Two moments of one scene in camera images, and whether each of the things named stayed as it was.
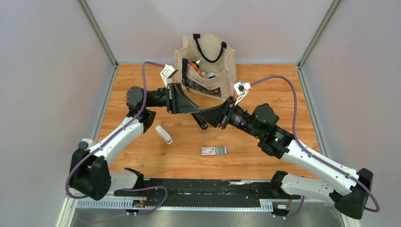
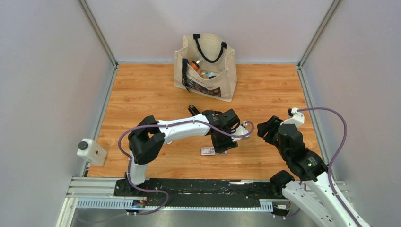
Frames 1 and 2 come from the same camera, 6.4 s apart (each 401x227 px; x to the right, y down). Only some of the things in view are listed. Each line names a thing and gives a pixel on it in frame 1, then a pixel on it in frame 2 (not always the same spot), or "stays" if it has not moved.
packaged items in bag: (207, 74) stays
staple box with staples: (213, 151) stays
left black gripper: (177, 102) → (221, 147)
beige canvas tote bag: (206, 65) stays
